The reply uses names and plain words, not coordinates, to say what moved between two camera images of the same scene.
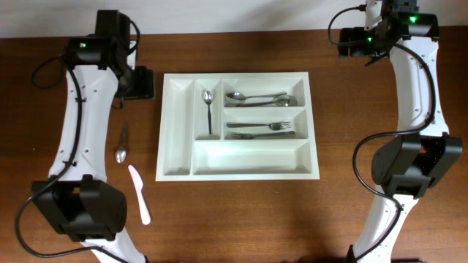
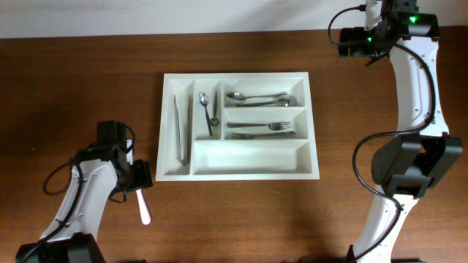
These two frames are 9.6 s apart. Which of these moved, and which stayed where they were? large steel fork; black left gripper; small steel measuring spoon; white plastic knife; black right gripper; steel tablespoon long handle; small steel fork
Moved: black left gripper; small steel measuring spoon
Stayed: large steel fork; black right gripper; white plastic knife; small steel fork; steel tablespoon long handle
